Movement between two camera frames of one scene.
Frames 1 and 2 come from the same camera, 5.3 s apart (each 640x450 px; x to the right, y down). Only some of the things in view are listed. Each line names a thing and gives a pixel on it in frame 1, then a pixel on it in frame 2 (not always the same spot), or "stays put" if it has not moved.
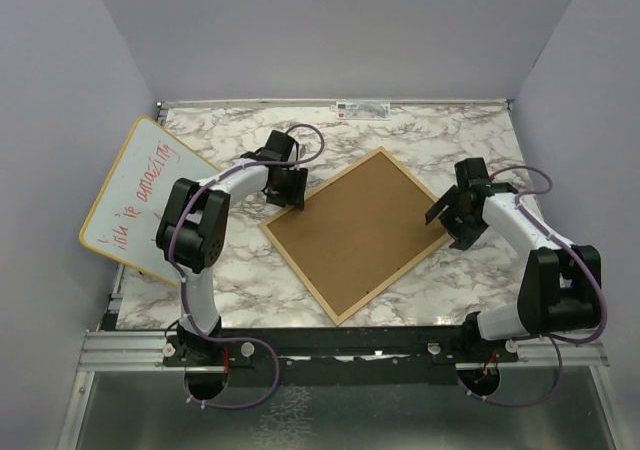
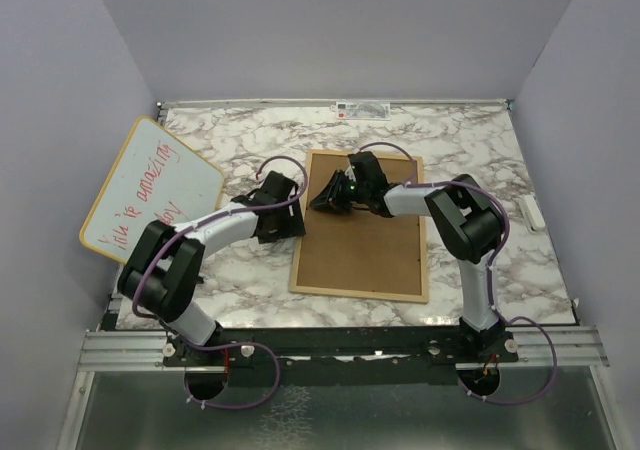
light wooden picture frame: [428, 256] -> [424, 297]
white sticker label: [362, 110] stays put
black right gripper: [463, 235] -> [328, 199]
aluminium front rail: [145, 351] stays put
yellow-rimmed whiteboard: [124, 220] stays put
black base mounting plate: [332, 356] stays put
